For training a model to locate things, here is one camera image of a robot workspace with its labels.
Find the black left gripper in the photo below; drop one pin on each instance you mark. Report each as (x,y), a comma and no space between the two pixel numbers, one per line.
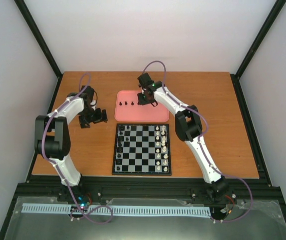
(99,119)

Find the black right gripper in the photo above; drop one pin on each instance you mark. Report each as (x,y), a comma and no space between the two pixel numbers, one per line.
(141,102)

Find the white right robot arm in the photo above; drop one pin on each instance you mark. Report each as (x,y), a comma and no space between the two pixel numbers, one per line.
(188,129)

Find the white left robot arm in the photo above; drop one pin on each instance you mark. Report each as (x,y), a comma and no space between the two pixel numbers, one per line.
(52,138)

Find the white chess pieces row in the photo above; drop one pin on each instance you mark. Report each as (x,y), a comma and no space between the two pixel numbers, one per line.
(161,148)

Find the pink plastic tray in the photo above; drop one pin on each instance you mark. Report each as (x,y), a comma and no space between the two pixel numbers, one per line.
(138,113)

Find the black and white chessboard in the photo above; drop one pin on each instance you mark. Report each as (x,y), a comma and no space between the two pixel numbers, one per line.
(138,152)

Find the light blue slotted cable duct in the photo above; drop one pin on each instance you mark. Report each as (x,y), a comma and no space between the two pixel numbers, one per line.
(119,210)

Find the black aluminium frame rail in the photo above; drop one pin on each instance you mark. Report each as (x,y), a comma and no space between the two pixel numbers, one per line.
(107,188)

